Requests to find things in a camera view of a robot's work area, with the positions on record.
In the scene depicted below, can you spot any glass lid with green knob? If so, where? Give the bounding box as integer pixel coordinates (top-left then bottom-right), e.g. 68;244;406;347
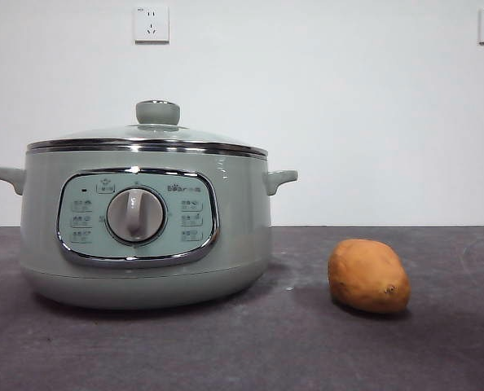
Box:
25;99;268;159

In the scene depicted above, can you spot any brown potato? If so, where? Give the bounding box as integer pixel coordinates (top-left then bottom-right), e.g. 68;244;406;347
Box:
328;239;411;314

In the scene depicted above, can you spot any pale green electric pot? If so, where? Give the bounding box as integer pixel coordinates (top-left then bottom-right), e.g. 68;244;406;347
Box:
0;148;299;311

